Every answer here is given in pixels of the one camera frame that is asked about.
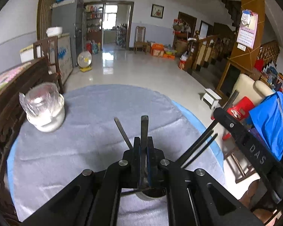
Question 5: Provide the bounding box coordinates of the dark chopstick four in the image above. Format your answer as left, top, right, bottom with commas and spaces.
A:
175, 130, 213, 166

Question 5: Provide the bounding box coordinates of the wooden chair by wall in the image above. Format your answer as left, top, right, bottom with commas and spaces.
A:
133, 26, 148, 54

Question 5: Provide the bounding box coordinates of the white bowl with plastic bag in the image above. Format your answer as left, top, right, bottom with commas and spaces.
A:
19, 82, 65, 133

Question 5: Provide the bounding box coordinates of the dark wooden side chair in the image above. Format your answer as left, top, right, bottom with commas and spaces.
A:
224, 147, 256, 184

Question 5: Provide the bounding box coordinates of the carved dark wooden bench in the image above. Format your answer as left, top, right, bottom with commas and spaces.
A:
0, 56, 62, 221

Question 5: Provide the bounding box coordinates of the framed wall picture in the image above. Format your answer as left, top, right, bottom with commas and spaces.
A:
151, 4, 164, 19

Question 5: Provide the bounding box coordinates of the cream sofa armchair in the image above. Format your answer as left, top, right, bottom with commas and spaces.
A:
231, 73, 275, 106

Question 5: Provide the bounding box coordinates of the small white step stool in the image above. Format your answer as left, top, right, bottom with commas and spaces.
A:
201, 88, 222, 110

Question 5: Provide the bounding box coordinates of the white chest freezer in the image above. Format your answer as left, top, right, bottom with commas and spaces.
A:
19, 33, 74, 85

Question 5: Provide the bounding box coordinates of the round electric heater fan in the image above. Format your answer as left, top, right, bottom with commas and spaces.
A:
77, 51, 92, 73

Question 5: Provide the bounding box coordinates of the pink wall calendar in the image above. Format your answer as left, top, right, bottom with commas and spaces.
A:
236, 10, 258, 49

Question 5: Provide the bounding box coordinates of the grey refrigerator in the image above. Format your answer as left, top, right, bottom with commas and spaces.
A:
52, 0, 84, 67

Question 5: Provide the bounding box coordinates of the dark chopstick five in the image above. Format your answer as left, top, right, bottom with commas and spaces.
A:
139, 115, 149, 188

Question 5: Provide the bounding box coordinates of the person right hand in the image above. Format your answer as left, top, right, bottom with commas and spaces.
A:
253, 209, 282, 226

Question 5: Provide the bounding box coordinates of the dark chopstick two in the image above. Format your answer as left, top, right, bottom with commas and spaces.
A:
114, 117, 133, 149

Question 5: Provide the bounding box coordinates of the dark chopstick seven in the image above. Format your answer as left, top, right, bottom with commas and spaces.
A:
175, 89, 240, 165

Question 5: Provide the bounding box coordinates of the orange cardboard box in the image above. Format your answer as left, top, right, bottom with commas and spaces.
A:
150, 43, 165, 57

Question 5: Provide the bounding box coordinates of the red plastic child chair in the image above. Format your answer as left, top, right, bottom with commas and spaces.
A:
211, 96, 255, 142

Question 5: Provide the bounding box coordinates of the dark chopstick three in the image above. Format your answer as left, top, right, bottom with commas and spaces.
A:
181, 133, 218, 168

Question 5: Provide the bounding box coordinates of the grey metal utensil cup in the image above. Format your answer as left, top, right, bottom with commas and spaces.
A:
135, 188, 167, 201

